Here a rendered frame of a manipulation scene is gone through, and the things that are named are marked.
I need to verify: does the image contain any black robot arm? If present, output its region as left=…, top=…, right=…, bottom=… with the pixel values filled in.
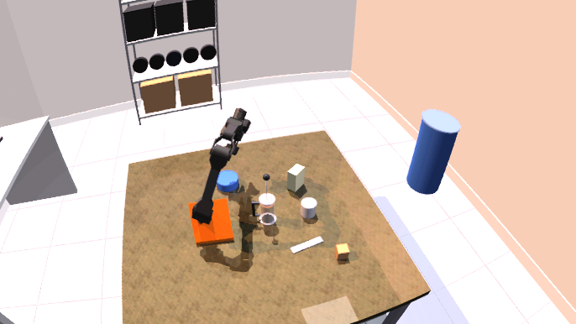
left=191, top=107, right=247, bottom=224

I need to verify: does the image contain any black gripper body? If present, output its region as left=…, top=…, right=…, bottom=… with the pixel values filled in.
left=226, top=118, right=251, bottom=155

